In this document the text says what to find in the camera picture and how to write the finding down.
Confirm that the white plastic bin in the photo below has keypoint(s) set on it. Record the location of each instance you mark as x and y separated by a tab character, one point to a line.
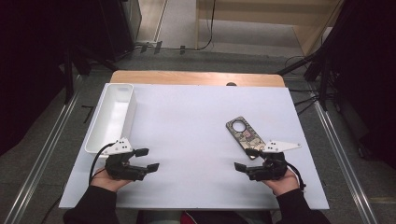
115	115

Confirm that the aluminium floor rail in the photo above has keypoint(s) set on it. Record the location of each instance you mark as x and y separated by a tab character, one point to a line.
341	155
44	155

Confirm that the wooden table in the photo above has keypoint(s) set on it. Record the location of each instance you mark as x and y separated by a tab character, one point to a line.
186	77

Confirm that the dark table grommet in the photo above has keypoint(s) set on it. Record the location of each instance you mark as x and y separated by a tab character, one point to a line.
231	84

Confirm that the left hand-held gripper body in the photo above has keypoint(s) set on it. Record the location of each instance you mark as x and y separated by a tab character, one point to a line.
120	168

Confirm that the black curtain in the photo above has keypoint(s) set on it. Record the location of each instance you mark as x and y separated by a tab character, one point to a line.
367	77
31	62

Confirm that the person's legs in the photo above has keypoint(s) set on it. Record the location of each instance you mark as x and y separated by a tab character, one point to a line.
218	217

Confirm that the black cabinet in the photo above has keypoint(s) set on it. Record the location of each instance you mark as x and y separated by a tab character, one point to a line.
121	25

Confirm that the person's left hand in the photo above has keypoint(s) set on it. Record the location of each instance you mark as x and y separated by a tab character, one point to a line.
107	183

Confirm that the patterned phone case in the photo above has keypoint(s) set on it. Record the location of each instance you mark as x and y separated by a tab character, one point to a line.
250	139

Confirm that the black stand legs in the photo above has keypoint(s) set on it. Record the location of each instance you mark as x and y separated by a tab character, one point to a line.
68	81
295	66

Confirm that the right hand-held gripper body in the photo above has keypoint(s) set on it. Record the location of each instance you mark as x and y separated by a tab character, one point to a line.
271	169

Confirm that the light wooden furniture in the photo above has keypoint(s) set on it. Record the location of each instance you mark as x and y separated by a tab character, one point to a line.
264	12

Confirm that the person's right hand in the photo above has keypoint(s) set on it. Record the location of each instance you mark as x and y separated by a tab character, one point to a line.
283	185

